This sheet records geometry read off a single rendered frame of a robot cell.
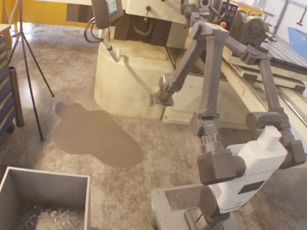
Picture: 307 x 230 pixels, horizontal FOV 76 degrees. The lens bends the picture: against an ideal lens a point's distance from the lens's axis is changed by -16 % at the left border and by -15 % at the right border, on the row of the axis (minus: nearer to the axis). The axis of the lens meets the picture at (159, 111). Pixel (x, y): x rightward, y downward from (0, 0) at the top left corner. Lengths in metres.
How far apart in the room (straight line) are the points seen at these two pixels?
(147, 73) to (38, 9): 3.01
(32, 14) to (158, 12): 3.19
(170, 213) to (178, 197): 0.14
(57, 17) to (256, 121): 4.11
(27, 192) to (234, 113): 2.20
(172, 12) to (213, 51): 1.11
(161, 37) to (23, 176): 2.05
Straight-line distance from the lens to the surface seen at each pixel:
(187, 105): 2.40
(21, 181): 1.27
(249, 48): 1.27
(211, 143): 0.83
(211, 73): 0.85
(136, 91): 2.22
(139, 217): 1.67
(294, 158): 1.11
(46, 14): 4.58
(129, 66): 2.09
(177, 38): 2.70
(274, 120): 0.97
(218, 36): 0.86
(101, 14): 1.32
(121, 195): 1.74
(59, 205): 1.40
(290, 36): 8.16
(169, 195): 1.50
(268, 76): 1.25
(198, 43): 0.94
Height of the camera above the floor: 1.47
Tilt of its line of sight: 35 degrees down
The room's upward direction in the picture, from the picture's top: 16 degrees clockwise
